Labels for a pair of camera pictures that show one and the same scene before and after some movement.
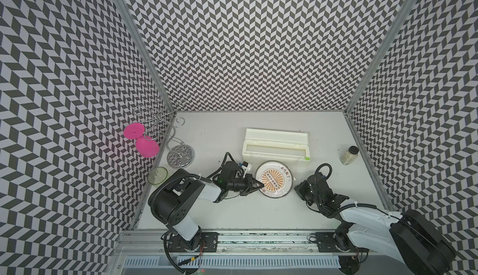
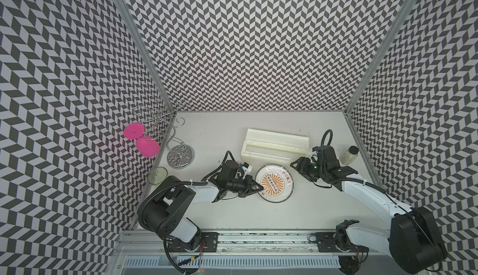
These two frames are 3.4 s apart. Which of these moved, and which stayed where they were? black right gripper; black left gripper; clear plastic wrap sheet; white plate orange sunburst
Moved: black right gripper
Stayed: black left gripper; white plate orange sunburst; clear plastic wrap sheet
